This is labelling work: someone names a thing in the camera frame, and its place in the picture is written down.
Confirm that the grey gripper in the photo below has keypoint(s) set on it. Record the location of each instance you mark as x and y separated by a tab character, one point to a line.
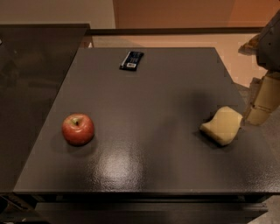
269	49

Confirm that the yellow sponge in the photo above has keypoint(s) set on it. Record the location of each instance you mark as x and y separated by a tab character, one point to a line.
224	126

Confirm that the red apple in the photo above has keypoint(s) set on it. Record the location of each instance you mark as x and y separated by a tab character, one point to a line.
78	129

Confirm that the dark side table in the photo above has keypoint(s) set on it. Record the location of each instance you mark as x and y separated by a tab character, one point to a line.
34	60

